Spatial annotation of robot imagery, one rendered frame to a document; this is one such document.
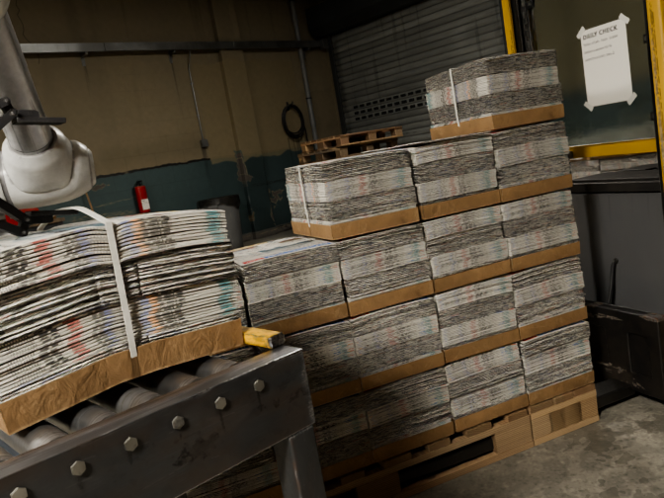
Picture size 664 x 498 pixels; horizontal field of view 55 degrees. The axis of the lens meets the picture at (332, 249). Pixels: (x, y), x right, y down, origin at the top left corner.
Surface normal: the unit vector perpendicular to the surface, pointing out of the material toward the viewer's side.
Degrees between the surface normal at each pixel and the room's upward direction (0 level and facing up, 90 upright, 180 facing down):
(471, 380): 89
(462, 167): 90
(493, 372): 89
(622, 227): 90
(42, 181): 138
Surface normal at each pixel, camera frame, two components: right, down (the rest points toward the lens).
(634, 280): -0.91, 0.21
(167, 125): 0.67, 0.00
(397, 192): 0.36, 0.07
